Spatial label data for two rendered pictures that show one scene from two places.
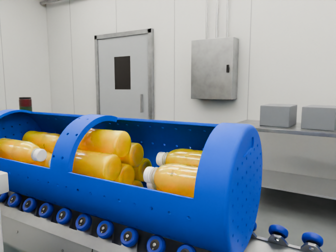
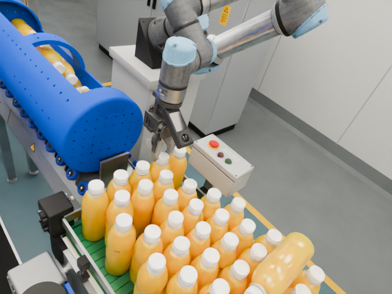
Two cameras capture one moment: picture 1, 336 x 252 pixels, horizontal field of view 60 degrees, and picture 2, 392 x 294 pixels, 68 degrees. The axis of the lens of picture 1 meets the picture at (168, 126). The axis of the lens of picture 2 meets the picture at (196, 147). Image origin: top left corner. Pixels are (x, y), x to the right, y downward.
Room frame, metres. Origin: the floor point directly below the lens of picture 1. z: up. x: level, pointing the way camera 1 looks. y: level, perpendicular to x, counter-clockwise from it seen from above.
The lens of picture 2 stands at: (1.71, 0.91, 1.70)
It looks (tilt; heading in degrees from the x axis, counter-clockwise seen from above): 38 degrees down; 185
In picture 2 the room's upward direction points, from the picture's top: 18 degrees clockwise
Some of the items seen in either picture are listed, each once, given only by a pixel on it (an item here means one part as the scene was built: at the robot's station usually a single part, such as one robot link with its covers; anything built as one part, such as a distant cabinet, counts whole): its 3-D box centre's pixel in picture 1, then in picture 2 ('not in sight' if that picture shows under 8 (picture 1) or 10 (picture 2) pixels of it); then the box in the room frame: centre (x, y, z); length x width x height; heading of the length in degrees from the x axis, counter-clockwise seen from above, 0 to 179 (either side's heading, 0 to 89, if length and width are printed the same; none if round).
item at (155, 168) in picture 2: not in sight; (157, 180); (1.06, 0.77, 1.00); 0.07 x 0.07 x 0.19
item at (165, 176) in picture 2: not in sight; (165, 177); (1.12, 0.81, 1.10); 0.04 x 0.04 x 0.02
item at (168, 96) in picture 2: not in sight; (170, 91); (1.05, 0.75, 1.33); 0.08 x 0.08 x 0.05
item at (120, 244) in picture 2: not in sight; (120, 245); (1.31, 0.77, 1.00); 0.07 x 0.07 x 0.19
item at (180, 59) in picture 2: not in sight; (178, 63); (1.04, 0.75, 1.40); 0.09 x 0.08 x 0.11; 165
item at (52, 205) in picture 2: not in sight; (58, 214); (1.27, 0.56, 0.95); 0.10 x 0.07 x 0.10; 150
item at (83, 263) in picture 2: not in sight; (83, 268); (1.37, 0.70, 0.94); 0.03 x 0.02 x 0.08; 60
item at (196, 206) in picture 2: not in sight; (195, 206); (1.18, 0.92, 1.10); 0.04 x 0.04 x 0.02
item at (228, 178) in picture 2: not in sight; (219, 164); (0.93, 0.94, 1.05); 0.20 x 0.10 x 0.10; 60
